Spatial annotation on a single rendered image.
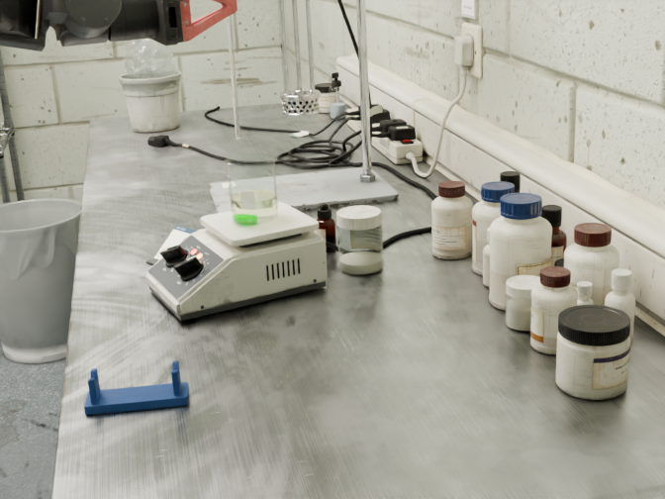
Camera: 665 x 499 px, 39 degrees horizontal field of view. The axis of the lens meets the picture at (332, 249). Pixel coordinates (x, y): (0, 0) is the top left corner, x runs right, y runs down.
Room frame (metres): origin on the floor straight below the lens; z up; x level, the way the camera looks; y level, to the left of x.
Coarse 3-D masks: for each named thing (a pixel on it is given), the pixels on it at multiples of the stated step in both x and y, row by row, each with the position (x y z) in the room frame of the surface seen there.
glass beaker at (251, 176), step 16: (240, 160) 1.17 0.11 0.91; (256, 160) 1.17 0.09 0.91; (272, 160) 1.13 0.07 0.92; (240, 176) 1.11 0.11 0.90; (256, 176) 1.11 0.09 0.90; (272, 176) 1.13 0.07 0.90; (240, 192) 1.11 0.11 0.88; (256, 192) 1.11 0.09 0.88; (272, 192) 1.12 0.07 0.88; (240, 208) 1.11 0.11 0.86; (256, 208) 1.11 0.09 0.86; (272, 208) 1.12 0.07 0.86; (240, 224) 1.12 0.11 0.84; (256, 224) 1.11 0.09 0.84
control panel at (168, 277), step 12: (192, 240) 1.15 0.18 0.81; (204, 252) 1.10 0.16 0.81; (156, 264) 1.14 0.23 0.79; (204, 264) 1.07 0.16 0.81; (216, 264) 1.06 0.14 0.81; (156, 276) 1.11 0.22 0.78; (168, 276) 1.09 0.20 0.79; (204, 276) 1.05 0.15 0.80; (168, 288) 1.07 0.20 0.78; (180, 288) 1.05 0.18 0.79
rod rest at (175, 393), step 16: (96, 368) 0.85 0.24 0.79; (176, 368) 0.85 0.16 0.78; (96, 384) 0.83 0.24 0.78; (160, 384) 0.85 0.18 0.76; (176, 384) 0.83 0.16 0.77; (96, 400) 0.82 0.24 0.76; (112, 400) 0.83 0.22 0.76; (128, 400) 0.82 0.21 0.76; (144, 400) 0.82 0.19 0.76; (160, 400) 0.82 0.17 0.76; (176, 400) 0.82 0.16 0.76
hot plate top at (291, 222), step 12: (204, 216) 1.17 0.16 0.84; (216, 216) 1.17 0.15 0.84; (228, 216) 1.17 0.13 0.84; (288, 216) 1.15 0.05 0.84; (300, 216) 1.15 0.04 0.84; (216, 228) 1.12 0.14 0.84; (228, 228) 1.12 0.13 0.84; (240, 228) 1.11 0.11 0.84; (252, 228) 1.11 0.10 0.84; (264, 228) 1.11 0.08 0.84; (276, 228) 1.11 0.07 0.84; (288, 228) 1.10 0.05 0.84; (300, 228) 1.11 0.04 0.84; (312, 228) 1.11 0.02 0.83; (228, 240) 1.08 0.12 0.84; (240, 240) 1.07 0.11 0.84; (252, 240) 1.08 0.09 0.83; (264, 240) 1.08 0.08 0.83
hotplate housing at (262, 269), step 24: (216, 240) 1.13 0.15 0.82; (288, 240) 1.11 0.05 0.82; (312, 240) 1.11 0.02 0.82; (240, 264) 1.06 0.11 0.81; (264, 264) 1.08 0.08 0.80; (288, 264) 1.09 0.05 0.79; (312, 264) 1.11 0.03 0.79; (192, 288) 1.04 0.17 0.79; (216, 288) 1.05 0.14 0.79; (240, 288) 1.06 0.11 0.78; (264, 288) 1.08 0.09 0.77; (288, 288) 1.09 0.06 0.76; (312, 288) 1.11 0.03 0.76; (192, 312) 1.04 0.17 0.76; (216, 312) 1.05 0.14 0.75
